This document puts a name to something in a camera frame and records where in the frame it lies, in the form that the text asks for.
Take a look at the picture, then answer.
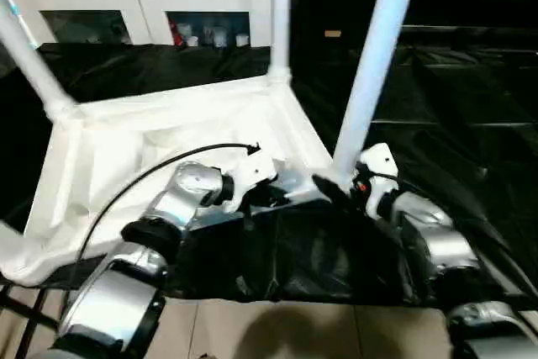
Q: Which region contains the white plastic table top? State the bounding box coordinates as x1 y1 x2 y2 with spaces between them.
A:
0 71 338 288

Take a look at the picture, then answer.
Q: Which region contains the white plastic table leg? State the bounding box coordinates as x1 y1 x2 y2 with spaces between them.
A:
0 0 80 119
267 0 294 86
330 0 425 184
0 219 27 253

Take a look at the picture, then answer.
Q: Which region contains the black cloth mat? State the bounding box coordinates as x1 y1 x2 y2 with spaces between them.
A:
0 24 538 305

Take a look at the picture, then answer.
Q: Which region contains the black metal stand leg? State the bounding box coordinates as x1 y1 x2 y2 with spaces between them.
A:
0 282 61 335

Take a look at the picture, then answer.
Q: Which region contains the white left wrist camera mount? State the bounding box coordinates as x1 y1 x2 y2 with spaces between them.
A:
221 145 279 214

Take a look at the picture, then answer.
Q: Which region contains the dark metal rail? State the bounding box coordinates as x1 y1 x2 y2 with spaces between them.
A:
398 24 538 37

